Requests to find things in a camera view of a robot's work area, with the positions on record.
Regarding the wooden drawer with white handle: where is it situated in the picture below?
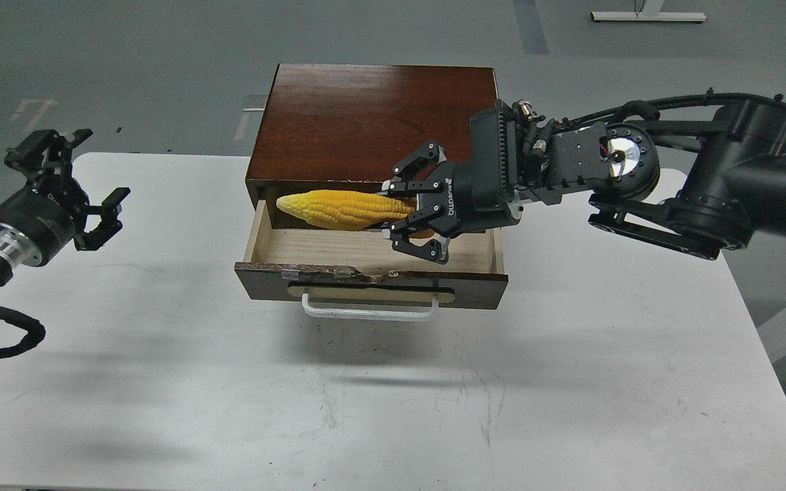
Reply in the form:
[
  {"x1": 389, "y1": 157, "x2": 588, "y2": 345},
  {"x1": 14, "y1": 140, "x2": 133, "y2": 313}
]
[{"x1": 234, "y1": 186, "x2": 508, "y2": 310}]

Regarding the black right camera box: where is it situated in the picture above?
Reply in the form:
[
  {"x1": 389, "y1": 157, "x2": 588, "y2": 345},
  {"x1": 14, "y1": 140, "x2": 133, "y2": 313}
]
[{"x1": 469, "y1": 100, "x2": 521, "y2": 211}]

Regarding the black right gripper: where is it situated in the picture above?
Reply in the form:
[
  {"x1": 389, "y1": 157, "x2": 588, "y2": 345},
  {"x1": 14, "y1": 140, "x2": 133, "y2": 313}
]
[{"x1": 381, "y1": 142, "x2": 521, "y2": 265}]

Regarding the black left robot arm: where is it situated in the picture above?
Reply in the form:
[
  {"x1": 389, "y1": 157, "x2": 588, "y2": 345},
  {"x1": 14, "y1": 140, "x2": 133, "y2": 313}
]
[{"x1": 0, "y1": 128, "x2": 129, "y2": 359}]

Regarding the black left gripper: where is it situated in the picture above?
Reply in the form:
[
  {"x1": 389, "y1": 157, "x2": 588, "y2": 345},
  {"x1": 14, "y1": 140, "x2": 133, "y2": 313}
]
[{"x1": 0, "y1": 128, "x2": 131, "y2": 267}]

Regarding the dark wooden cabinet box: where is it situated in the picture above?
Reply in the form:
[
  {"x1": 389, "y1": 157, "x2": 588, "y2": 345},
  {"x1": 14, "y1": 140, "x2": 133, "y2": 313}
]
[{"x1": 244, "y1": 63, "x2": 498, "y2": 207}]

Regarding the yellow corn cob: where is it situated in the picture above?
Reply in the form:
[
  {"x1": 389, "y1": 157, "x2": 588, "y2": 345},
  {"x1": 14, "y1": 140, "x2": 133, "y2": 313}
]
[{"x1": 275, "y1": 190, "x2": 417, "y2": 232}]

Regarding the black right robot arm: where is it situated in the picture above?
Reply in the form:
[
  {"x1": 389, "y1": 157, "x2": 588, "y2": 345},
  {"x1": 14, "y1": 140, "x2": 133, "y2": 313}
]
[{"x1": 381, "y1": 90, "x2": 786, "y2": 264}]

